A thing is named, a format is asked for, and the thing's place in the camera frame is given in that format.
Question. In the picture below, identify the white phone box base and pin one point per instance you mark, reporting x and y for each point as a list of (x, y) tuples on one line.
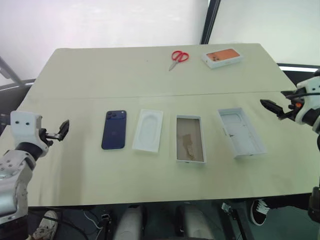
[(190, 139)]

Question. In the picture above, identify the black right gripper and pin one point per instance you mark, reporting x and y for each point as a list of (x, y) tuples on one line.
[(292, 110)]

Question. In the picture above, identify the grey metal bar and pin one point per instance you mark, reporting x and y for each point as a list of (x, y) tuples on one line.
[(10, 70)]

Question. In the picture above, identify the black window frame post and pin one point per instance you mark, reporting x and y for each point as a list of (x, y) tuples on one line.
[(210, 21)]

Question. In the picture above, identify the black table leg with clamp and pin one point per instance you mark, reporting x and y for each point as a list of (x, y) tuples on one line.
[(233, 220)]

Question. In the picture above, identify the white moulded tray insert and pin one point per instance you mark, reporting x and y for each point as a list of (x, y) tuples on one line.
[(148, 130)]

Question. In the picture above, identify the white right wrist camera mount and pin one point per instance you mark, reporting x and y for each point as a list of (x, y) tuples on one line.
[(311, 100)]

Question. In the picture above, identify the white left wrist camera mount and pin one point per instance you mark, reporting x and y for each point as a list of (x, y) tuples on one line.
[(23, 125)]

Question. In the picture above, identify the dark blue smartphone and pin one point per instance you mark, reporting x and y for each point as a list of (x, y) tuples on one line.
[(114, 130)]

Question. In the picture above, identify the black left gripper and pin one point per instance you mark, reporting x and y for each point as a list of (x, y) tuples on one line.
[(48, 136)]

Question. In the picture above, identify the black and white sneaker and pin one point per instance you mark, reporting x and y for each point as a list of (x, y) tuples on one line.
[(258, 211)]

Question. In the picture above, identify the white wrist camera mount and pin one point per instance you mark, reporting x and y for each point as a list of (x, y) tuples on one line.
[(311, 100), (23, 125)]

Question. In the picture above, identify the orange print phone box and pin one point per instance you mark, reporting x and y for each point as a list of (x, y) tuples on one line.
[(222, 58)]

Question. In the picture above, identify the grey rounded shape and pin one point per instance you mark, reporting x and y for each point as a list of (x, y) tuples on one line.
[(196, 223), (128, 223)]

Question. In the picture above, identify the white phone box lid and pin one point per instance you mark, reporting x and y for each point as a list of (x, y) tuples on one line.
[(241, 133)]

